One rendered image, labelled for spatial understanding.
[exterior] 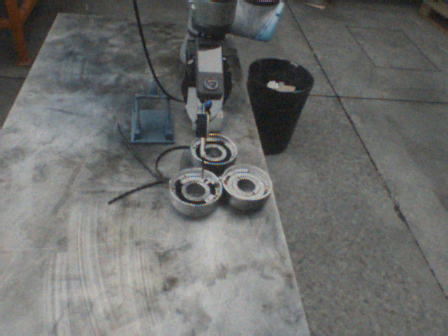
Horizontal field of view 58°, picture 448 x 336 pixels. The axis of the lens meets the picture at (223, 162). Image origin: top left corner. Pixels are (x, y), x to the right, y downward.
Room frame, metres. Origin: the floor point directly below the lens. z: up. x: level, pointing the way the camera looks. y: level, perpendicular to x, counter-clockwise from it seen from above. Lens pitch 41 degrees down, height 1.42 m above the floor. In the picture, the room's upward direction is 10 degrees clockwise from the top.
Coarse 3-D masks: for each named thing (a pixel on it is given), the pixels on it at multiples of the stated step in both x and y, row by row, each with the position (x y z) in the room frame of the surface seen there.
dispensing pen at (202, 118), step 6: (204, 102) 0.68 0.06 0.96; (204, 108) 0.68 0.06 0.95; (198, 114) 0.66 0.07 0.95; (204, 114) 0.66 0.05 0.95; (198, 120) 0.65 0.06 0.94; (204, 120) 0.65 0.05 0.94; (198, 126) 0.65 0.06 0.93; (204, 126) 0.65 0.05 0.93; (198, 132) 0.64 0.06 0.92; (204, 132) 0.64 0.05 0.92; (204, 138) 0.64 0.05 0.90; (204, 144) 0.64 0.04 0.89; (204, 150) 0.63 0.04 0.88; (204, 156) 0.63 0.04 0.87
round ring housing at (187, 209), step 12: (192, 168) 0.62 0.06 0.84; (180, 180) 0.59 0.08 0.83; (192, 180) 0.59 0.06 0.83; (216, 180) 0.60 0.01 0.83; (192, 192) 0.59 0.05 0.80; (204, 192) 0.58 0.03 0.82; (216, 192) 0.57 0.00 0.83; (180, 204) 0.52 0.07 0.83; (192, 204) 0.52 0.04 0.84; (204, 204) 0.52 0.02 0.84; (216, 204) 0.54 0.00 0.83; (192, 216) 0.52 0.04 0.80
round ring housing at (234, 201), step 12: (228, 168) 0.64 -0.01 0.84; (240, 168) 0.65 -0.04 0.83; (252, 168) 0.66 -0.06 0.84; (240, 180) 0.62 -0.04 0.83; (252, 180) 0.62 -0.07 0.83; (264, 180) 0.63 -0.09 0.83; (228, 192) 0.57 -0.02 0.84; (240, 192) 0.58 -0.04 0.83; (252, 192) 0.59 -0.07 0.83; (264, 192) 0.61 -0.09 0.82; (228, 204) 0.57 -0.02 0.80; (240, 204) 0.56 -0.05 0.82; (252, 204) 0.56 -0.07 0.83
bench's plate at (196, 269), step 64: (64, 64) 0.99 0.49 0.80; (128, 64) 1.06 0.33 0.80; (64, 128) 0.72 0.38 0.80; (128, 128) 0.76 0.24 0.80; (256, 128) 0.85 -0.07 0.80; (0, 192) 0.50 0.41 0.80; (64, 192) 0.53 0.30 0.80; (0, 256) 0.37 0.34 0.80; (64, 256) 0.39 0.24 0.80; (128, 256) 0.41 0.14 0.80; (192, 256) 0.43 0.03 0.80; (256, 256) 0.46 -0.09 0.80; (0, 320) 0.26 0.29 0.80; (64, 320) 0.28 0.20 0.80; (128, 320) 0.30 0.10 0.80; (192, 320) 0.31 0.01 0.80; (256, 320) 0.33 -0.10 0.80
